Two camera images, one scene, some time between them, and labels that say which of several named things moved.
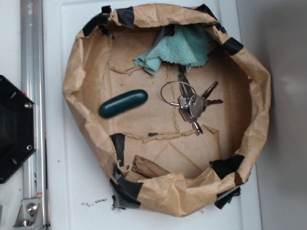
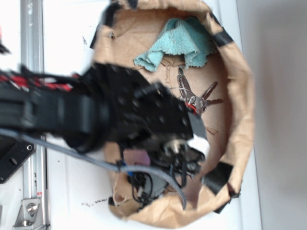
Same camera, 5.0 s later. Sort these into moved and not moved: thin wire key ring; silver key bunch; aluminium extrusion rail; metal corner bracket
Moved: thin wire key ring
Not moved: silver key bunch; metal corner bracket; aluminium extrusion rail
